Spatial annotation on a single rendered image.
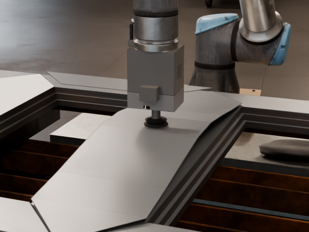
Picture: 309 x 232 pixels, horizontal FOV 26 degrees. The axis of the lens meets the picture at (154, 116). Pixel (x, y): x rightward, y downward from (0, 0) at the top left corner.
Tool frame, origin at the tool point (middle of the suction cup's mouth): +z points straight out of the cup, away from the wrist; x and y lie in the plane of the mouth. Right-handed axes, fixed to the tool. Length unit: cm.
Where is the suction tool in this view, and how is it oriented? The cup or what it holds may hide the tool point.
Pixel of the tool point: (156, 130)
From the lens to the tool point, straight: 118.4
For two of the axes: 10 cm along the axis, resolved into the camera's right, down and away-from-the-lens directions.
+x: 2.9, -3.1, 9.1
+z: 0.0, 9.5, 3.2
